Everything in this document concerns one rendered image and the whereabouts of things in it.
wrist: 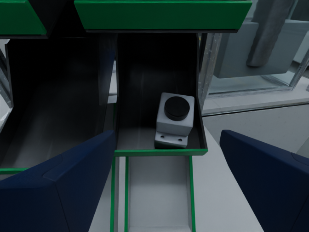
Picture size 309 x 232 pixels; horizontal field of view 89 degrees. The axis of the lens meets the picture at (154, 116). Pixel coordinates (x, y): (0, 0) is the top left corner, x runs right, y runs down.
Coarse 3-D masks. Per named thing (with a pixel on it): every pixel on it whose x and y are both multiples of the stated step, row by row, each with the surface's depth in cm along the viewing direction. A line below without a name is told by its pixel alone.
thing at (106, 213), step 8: (112, 104) 35; (112, 112) 34; (112, 120) 34; (104, 128) 34; (112, 128) 34; (112, 168) 29; (112, 176) 28; (112, 184) 28; (104, 192) 32; (112, 192) 28; (104, 200) 32; (112, 200) 28; (104, 208) 31; (112, 208) 28; (96, 216) 31; (104, 216) 31; (112, 216) 27; (96, 224) 31; (104, 224) 31; (112, 224) 27
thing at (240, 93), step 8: (216, 48) 83; (216, 56) 85; (304, 64) 100; (296, 80) 106; (208, 88) 97; (272, 88) 108; (280, 88) 108; (288, 88) 110; (208, 96) 100; (216, 96) 102; (224, 96) 103; (232, 96) 104
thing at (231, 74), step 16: (256, 0) 74; (272, 0) 76; (304, 0) 79; (256, 16) 79; (288, 16) 82; (304, 16) 83; (240, 32) 82; (256, 32) 83; (288, 32) 87; (304, 32) 89; (224, 48) 85; (240, 48) 87; (288, 48) 93; (304, 48) 95; (224, 64) 91; (240, 64) 93; (272, 64) 97; (288, 64) 99; (224, 80) 97; (240, 80) 99; (256, 80) 102; (272, 80) 104; (288, 80) 107
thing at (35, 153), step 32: (64, 32) 33; (32, 64) 26; (64, 64) 30; (96, 64) 30; (32, 96) 26; (64, 96) 26; (96, 96) 26; (0, 128) 21; (32, 128) 23; (64, 128) 23; (96, 128) 21; (0, 160) 21; (32, 160) 21
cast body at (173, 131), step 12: (168, 96) 20; (180, 96) 20; (168, 108) 18; (180, 108) 18; (192, 108) 19; (156, 120) 19; (168, 120) 19; (180, 120) 18; (192, 120) 19; (156, 132) 21; (168, 132) 20; (180, 132) 20; (156, 144) 22; (168, 144) 21; (180, 144) 20
